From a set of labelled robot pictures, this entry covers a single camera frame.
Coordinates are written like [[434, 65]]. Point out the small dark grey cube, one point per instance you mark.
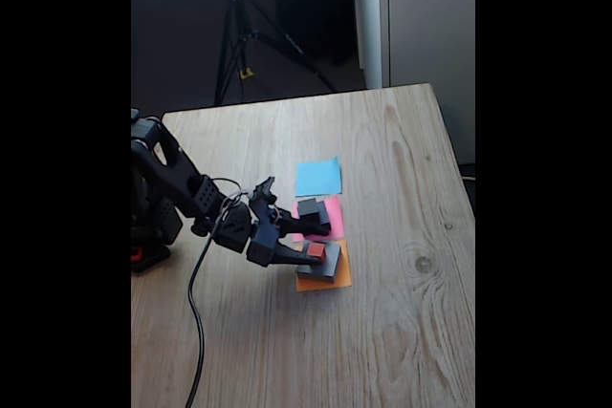
[[308, 207]]

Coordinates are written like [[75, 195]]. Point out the small red cube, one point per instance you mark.
[[315, 249]]

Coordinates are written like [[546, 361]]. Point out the large grey square block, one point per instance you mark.
[[332, 262]]

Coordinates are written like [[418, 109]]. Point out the medium black square block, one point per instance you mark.
[[324, 212]]

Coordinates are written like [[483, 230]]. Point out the pink paper sheet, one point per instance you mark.
[[337, 217]]

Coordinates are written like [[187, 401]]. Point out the blue paper sheet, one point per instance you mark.
[[320, 176]]

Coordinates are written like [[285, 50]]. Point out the orange paper sheet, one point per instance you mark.
[[345, 274]]

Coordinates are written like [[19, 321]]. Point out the red black table clamp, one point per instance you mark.
[[136, 253]]

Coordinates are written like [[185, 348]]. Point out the yellow tag on tripod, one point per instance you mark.
[[246, 73]]

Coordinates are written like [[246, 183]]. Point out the black tripod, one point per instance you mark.
[[237, 35]]

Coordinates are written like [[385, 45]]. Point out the white grey cabinet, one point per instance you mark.
[[430, 21]]

